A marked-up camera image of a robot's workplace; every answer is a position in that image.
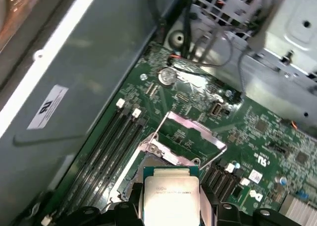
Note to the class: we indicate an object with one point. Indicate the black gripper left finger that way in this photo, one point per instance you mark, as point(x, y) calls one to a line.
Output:
point(119, 216)

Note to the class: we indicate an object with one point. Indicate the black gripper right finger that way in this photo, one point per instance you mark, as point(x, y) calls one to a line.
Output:
point(223, 216)

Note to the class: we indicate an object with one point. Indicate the silver CPU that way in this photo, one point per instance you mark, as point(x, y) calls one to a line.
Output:
point(171, 193)

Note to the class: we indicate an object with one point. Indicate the silver chipset heatsink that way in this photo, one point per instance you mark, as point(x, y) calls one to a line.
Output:
point(302, 211)

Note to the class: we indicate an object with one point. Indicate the green motherboard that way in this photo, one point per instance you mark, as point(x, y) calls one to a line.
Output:
point(247, 136)

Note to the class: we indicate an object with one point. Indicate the internal USB port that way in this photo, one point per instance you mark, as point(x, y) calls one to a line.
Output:
point(216, 109)

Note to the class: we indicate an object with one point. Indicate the white case label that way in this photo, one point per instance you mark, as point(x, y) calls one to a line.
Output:
point(47, 107)

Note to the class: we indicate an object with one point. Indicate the silver coin battery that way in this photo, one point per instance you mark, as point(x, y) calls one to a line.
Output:
point(168, 76)

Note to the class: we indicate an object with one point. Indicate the black PC case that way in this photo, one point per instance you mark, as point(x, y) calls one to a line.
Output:
point(99, 62)

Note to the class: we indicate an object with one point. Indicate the silver disk bay cage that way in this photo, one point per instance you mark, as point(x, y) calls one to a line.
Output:
point(284, 25)

